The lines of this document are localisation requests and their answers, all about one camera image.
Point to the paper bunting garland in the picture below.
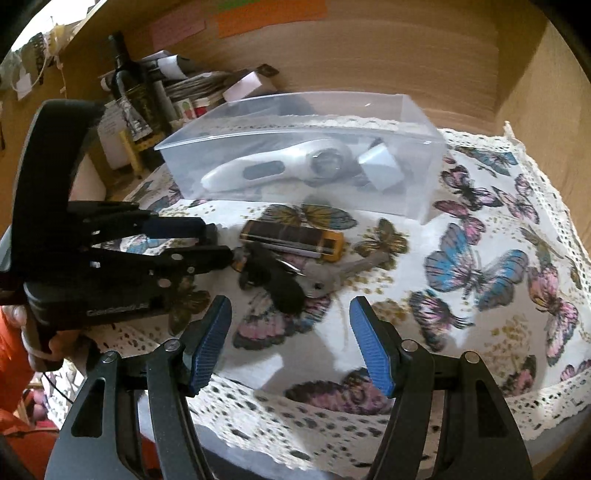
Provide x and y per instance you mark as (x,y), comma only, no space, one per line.
(34,60)

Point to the orange black rectangular device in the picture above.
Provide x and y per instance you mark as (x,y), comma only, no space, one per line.
(332,244)

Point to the clear plastic storage box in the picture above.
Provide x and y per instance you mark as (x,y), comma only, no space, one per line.
(406,198)

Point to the green paper note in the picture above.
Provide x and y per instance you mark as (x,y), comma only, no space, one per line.
(235,4)

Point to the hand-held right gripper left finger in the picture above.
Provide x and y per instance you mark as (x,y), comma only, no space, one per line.
(210,353)

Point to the dark wine bottle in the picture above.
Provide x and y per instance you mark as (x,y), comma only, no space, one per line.
(138,101)

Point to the butterfly print lace tablecloth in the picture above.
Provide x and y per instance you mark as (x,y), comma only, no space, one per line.
(461,350)

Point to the orange paper note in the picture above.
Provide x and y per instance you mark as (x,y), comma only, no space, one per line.
(272,18)

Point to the black key fob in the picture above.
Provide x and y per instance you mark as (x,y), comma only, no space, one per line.
(286,290)

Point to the small white grey box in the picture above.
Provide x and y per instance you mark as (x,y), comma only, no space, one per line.
(378,168)

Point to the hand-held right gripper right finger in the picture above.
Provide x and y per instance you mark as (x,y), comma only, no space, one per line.
(371,353)

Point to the pink paper note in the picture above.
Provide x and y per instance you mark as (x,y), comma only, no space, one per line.
(178,32)

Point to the person's left forearm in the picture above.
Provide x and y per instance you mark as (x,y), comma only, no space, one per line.
(18,392)

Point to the white paper card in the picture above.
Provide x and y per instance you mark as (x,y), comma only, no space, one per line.
(113,143)

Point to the stack of papers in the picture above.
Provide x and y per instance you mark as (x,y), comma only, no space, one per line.
(194,85)

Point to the red white carton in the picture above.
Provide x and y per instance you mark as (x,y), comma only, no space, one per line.
(198,108)

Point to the white rotary cutter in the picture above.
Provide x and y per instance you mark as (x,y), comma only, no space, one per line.
(231,173)

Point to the white pink small box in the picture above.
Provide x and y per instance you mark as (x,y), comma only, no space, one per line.
(244,85)

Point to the silver key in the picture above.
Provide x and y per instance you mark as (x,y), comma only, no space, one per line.
(323,277)

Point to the yellow pencil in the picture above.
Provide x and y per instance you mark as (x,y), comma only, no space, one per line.
(130,154)

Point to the grey tube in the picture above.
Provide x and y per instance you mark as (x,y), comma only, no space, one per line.
(164,106)

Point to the person's left hand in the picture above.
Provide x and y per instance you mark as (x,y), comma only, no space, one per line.
(64,346)

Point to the white rolled paper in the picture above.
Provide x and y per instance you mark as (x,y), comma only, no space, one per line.
(173,64)

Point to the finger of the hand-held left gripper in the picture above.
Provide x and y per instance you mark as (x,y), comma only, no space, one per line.
(194,261)
(175,226)

